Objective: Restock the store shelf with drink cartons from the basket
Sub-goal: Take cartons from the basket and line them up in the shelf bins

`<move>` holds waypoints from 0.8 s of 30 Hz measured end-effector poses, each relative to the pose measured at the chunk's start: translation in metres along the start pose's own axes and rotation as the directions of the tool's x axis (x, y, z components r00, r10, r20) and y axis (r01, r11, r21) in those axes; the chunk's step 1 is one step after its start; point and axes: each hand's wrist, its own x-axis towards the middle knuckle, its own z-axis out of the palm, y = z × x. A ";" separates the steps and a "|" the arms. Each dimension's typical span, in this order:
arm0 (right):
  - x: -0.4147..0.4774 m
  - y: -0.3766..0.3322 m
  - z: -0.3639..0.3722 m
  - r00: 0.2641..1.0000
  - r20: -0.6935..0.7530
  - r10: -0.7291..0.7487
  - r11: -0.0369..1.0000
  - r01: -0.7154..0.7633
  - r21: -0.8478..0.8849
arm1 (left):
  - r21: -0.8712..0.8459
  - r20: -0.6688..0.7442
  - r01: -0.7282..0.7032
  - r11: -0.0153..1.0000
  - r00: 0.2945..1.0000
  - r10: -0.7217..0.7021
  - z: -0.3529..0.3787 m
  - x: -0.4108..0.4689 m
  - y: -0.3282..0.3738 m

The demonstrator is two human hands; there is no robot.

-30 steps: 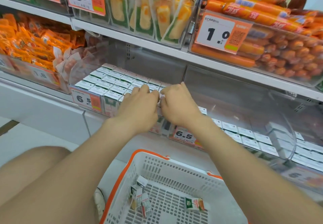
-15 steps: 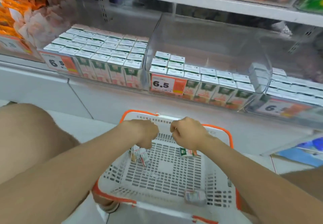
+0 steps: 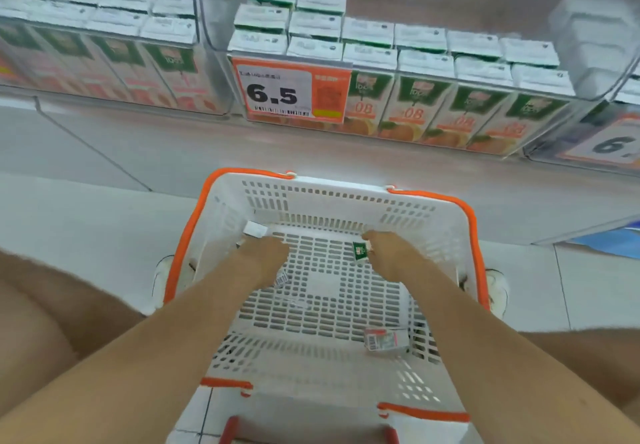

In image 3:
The person's left hand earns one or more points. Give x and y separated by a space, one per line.
260 264

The person's right hand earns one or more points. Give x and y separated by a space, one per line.
397 259

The person's left forearm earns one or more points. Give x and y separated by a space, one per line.
125 373

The person's right forearm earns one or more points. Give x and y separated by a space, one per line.
510 368

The person's left white shoe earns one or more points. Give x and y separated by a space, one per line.
161 284

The person's white shoe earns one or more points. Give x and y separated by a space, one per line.
161 284
497 294

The person's right white shoe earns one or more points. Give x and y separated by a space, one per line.
497 294

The person's left leg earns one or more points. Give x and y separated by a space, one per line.
45 319

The person's leg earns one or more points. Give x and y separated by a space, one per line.
45 319
600 363

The person's right leg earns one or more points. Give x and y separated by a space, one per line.
600 363

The orange white price tag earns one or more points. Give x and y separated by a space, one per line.
280 94
610 146

